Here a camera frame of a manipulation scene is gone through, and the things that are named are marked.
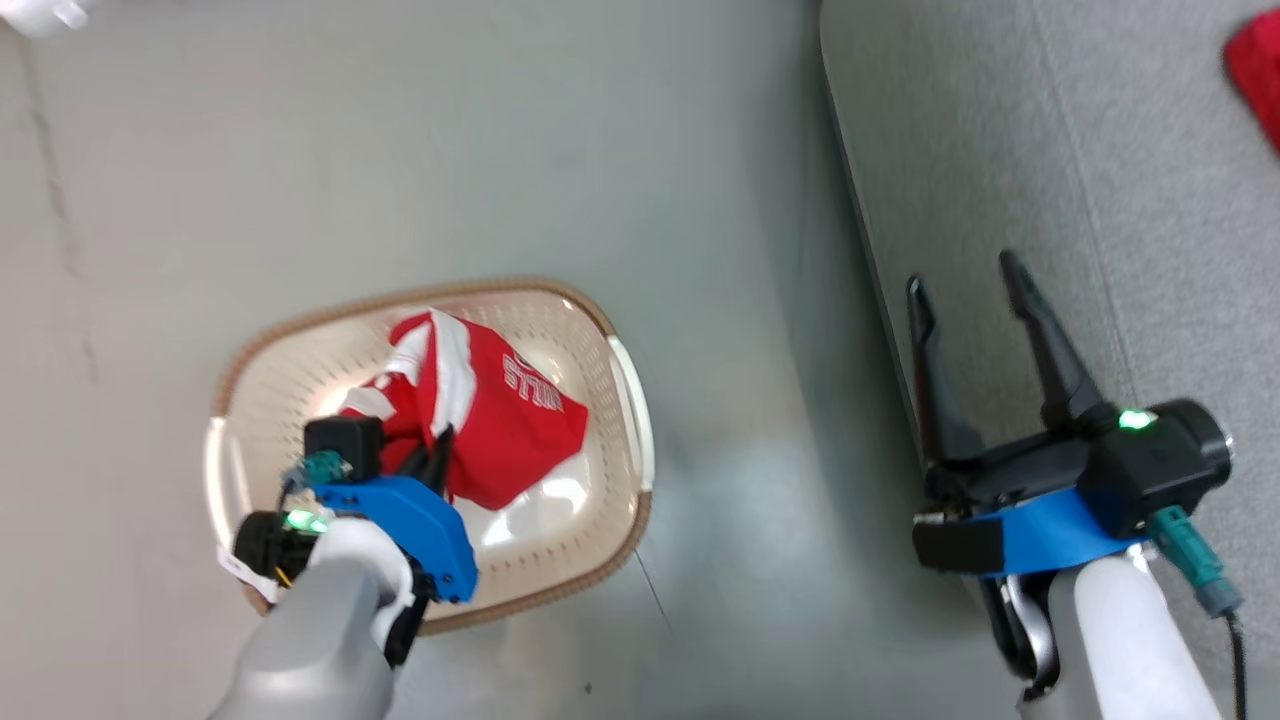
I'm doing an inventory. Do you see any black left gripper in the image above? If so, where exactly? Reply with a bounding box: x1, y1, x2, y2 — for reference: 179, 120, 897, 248
233, 425, 458, 586

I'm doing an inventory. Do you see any grey fabric sofa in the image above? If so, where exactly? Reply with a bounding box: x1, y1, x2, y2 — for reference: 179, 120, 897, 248
820, 0, 1280, 720

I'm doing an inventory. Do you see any red cloth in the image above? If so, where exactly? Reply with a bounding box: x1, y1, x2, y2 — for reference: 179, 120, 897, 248
1224, 10, 1280, 157

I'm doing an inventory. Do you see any green connector blue cable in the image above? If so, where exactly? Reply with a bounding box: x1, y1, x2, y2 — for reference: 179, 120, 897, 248
278, 450, 352, 513

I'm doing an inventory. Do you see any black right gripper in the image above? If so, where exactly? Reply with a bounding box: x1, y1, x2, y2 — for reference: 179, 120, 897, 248
906, 249, 1234, 539

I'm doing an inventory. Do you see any white power strip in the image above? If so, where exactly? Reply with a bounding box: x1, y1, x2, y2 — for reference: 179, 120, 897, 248
0, 0, 96, 39

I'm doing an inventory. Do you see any black right arm cable loop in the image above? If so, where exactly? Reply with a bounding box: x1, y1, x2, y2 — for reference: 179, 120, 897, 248
980, 575, 1061, 703

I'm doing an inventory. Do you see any white perforated laundry basket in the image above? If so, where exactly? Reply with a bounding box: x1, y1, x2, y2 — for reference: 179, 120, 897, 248
203, 277, 656, 636

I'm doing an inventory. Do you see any red basketball jersey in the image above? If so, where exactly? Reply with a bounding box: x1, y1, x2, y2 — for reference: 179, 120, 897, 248
338, 310, 591, 511

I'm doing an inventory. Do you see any green connector black cable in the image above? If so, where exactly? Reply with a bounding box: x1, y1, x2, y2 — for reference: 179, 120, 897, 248
1147, 505, 1248, 720

